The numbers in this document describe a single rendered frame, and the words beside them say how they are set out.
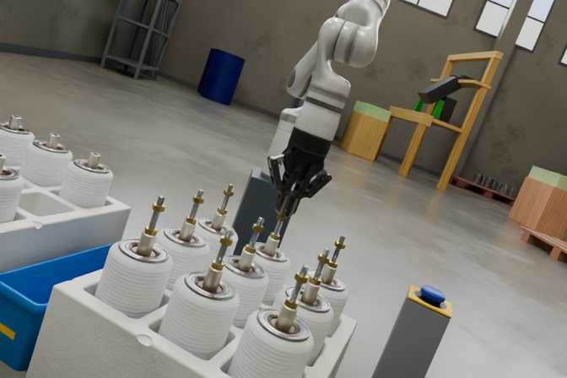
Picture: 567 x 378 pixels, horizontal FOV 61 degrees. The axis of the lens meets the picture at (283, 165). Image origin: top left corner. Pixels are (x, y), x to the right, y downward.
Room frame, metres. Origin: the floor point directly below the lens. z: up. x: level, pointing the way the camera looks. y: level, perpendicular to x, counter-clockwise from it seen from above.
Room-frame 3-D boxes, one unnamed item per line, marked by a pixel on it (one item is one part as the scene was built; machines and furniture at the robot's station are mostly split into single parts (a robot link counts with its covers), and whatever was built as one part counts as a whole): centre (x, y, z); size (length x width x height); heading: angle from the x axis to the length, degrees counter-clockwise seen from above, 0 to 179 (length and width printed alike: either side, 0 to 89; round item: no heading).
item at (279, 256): (0.87, -0.03, 0.25); 0.08 x 0.08 x 0.01
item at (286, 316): (0.61, -0.07, 0.26); 0.02 x 0.02 x 0.03
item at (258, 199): (1.35, 0.01, 0.15); 0.14 x 0.14 x 0.30; 5
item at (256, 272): (0.76, 0.00, 0.25); 0.08 x 0.08 x 0.01
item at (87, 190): (1.00, 0.39, 0.16); 0.10 x 0.10 x 0.18
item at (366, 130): (7.35, -1.50, 1.00); 1.54 x 1.38 x 2.00; 6
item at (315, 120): (0.89, -0.02, 0.52); 0.11 x 0.09 x 0.06; 25
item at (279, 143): (1.35, 0.01, 0.39); 0.09 x 0.09 x 0.17; 5
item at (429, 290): (0.75, -0.30, 0.32); 0.04 x 0.04 x 0.02
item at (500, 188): (8.89, -3.56, 0.17); 1.20 x 0.83 x 0.34; 95
